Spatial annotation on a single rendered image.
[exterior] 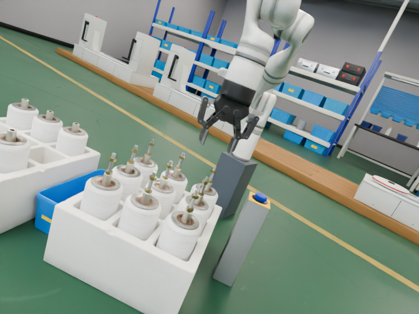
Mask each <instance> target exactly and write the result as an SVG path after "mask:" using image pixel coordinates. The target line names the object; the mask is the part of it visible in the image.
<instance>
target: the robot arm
mask: <svg viewBox="0 0 419 314"><path fill-rule="evenodd" d="M300 5H301V0H247V5H246V16H245V21H244V28H243V33H242V36H241V40H240V41H239V45H238V48H237V50H236V53H235V55H234V57H233V59H232V61H231V63H230V65H229V68H228V69H225V68H223V67H222V68H220V69H219V72H218V75H219V76H220V77H224V81H223V84H222V86H221V89H220V91H219V94H218V96H217V97H216V98H215V99H212V98H208V97H207V96H203V97H202V99H201V104H200V109H199V112H198V117H197V121H198V123H199V124H200V125H202V126H203V127H202V129H201V133H200V135H199V141H200V144H201V145H204V143H205V139H206V137H207V135H208V132H209V127H211V126H212V125H213V124H214V123H216V122H217V121H218V120H220V121H225V122H228V123H229V124H231V125H233V131H234V136H232V138H231V141H230V142H229V145H228V148H227V152H228V153H229V154H231V152H232V156H234V157H235V158H237V159H239V160H241V161H245V162H249V160H250V158H251V156H252V154H253V151H254V149H255V147H256V145H257V143H258V140H259V138H260V136H261V133H262V131H263V129H264V126H265V124H266V122H267V119H268V118H269V116H270V114H271V112H272V110H273V108H274V106H275V104H276V100H277V97H276V95H274V94H271V93H269V92H266V91H268V90H271V89H273V88H276V87H278V86H280V84H282V83H283V81H284V79H285V78H286V76H287V74H288V71H289V69H290V68H291V65H292V63H293V61H294V59H295V58H296V55H297V54H298V52H299V51H300V49H301V47H302V46H303V44H304V42H305V41H306V39H307V37H308V36H309V34H310V32H311V30H312V28H313V25H314V18H313V17H312V16H311V15H309V14H308V13H306V12H304V11H302V10H300V9H299V8H300ZM260 19H262V20H264V21H267V22H268V24H270V25H271V27H272V31H273V33H274V34H275V35H276V36H277V37H278V38H281V39H282V40H284V41H286V42H287V43H289V44H290V46H289V47H288V48H287V49H285V50H283V51H281V52H278V53H276V54H274V55H272V56H271V57H269V56H270V54H271V52H272V49H273V47H274V39H273V38H272V37H271V36H270V35H268V34H267V33H265V32H263V31H262V30H260V28H259V27H258V22H259V20H260ZM211 104H214V109H215V112H214V113H213V114H212V115H211V116H210V117H209V118H208V119H207V120H206V121H205V120H204V117H205V112H206V107H207V108H208V107H210V105H211ZM250 106H251V107H252V108H253V109H255V110H258V111H260V112H263V114H262V115H260V116H257V115H255V114H252V113H250V112H249V107H250ZM246 117H247V119H246V121H245V123H244V125H243V128H242V130H241V120H242V119H244V118H246Z"/></svg>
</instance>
